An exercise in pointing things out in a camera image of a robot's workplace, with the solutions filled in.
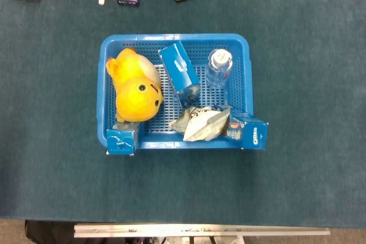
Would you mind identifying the clear plastic water bottle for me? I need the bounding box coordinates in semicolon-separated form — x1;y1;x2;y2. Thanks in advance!
205;49;234;89

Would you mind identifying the blue Oreo box with barcode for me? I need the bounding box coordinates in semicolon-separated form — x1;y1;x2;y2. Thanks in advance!
105;122;141;157

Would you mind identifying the long blue Oreo box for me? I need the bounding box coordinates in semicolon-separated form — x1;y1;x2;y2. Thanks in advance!
221;105;269;151

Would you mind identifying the black robot base cover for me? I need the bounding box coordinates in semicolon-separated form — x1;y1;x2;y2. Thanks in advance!
25;219;77;244

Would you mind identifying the blue plastic perforated basket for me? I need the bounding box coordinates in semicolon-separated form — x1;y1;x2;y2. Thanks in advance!
96;33;254;150

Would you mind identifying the blue Oreo box pink stripe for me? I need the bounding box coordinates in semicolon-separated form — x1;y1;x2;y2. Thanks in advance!
157;40;201;107

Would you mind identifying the yellow plush duck toy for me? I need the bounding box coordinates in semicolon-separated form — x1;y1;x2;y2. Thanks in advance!
105;47;164;123

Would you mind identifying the crumpled white snack bag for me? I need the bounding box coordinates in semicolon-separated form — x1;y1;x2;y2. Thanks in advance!
169;106;231;142

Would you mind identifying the aluminium profile rail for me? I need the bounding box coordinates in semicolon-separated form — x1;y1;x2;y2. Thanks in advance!
73;223;331;238

